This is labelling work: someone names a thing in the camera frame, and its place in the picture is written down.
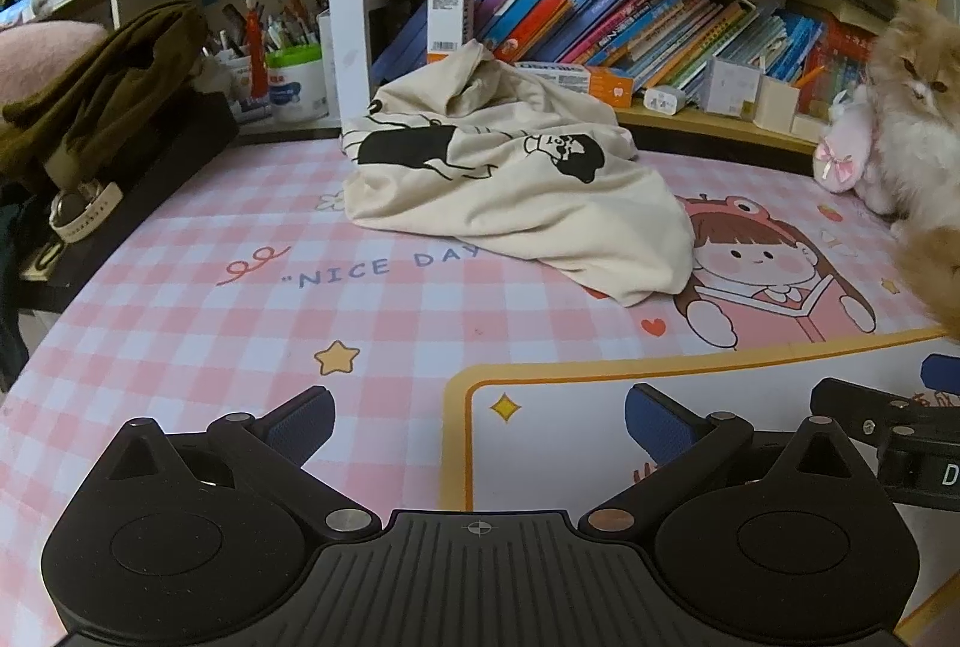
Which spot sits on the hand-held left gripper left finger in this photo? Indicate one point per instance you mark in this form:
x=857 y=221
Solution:
x=300 y=422

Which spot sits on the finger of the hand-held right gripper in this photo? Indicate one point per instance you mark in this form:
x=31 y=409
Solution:
x=943 y=371
x=847 y=399

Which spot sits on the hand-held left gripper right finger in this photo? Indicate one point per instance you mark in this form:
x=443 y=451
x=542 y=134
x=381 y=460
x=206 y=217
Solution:
x=660 y=426

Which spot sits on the cream printed t-shirt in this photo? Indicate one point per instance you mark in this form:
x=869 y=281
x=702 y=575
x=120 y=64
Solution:
x=487 y=197

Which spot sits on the pink checked cartoon desk mat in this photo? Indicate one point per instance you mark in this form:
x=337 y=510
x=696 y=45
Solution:
x=187 y=332

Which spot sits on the orange and white cat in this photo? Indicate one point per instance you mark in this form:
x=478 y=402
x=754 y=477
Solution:
x=922 y=144

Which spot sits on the pink plush bunny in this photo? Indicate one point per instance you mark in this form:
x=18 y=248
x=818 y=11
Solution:
x=844 y=144

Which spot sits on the small cream box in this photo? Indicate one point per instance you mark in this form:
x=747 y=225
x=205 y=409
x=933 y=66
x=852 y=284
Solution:
x=808 y=127

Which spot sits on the cream pen holder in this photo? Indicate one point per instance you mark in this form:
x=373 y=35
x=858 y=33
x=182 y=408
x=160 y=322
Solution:
x=776 y=107

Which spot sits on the black case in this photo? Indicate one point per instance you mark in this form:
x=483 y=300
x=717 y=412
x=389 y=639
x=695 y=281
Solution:
x=180 y=144

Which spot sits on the orange pen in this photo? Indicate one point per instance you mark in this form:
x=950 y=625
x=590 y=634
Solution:
x=810 y=77

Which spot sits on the white charger plug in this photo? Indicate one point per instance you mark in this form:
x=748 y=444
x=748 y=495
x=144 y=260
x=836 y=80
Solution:
x=664 y=101

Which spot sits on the white pen cup green rim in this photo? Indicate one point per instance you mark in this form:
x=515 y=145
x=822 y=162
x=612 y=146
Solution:
x=296 y=92

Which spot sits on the white square box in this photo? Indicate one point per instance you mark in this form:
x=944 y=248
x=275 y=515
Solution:
x=731 y=88

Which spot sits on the flat white orange box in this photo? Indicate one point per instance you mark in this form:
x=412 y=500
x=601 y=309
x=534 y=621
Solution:
x=600 y=84

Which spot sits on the red figurine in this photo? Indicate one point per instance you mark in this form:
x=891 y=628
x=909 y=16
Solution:
x=256 y=54

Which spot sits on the olive green garment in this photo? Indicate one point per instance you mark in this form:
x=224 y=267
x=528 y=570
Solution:
x=112 y=77

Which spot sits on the row of colourful books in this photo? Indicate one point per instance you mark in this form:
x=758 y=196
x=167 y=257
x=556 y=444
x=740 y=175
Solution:
x=600 y=9

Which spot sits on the tall white orange box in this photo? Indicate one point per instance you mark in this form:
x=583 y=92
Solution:
x=448 y=17

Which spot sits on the pink plush cushion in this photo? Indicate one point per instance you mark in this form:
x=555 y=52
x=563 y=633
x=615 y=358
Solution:
x=45 y=50

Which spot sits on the wooden bookshelf white frame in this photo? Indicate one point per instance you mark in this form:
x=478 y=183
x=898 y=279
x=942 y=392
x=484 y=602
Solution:
x=345 y=17

